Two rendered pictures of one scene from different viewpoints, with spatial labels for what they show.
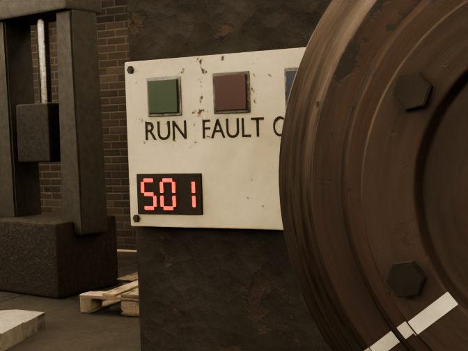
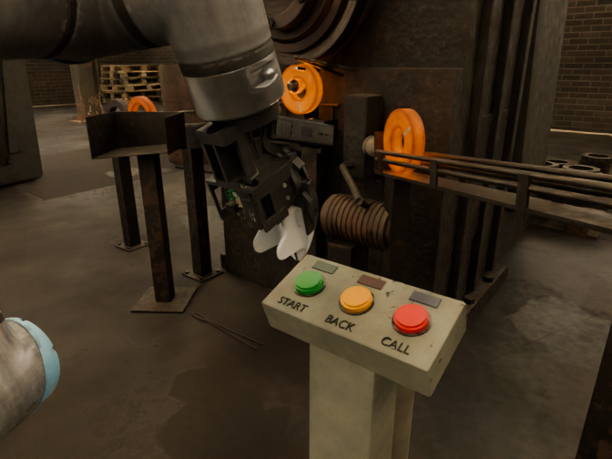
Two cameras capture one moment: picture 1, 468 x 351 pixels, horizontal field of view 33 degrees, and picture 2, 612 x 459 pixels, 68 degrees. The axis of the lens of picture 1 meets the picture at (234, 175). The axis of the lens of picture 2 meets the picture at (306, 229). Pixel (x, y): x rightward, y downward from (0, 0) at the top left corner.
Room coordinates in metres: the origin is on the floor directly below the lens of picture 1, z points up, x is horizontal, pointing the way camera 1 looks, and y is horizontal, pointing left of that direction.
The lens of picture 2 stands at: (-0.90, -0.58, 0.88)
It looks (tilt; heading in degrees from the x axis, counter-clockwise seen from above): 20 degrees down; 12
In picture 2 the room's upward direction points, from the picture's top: straight up
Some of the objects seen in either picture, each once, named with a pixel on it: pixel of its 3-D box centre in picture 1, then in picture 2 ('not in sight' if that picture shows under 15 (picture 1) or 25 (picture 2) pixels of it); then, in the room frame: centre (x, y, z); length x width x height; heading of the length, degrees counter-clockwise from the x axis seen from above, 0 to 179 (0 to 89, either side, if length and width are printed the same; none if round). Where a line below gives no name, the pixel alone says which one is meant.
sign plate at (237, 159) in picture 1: (237, 141); not in sight; (0.82, 0.00, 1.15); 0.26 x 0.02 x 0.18; 64
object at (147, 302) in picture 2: not in sight; (149, 213); (0.55, 0.31, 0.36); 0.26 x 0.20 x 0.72; 99
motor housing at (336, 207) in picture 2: not in sight; (359, 286); (0.30, -0.50, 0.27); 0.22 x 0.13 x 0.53; 64
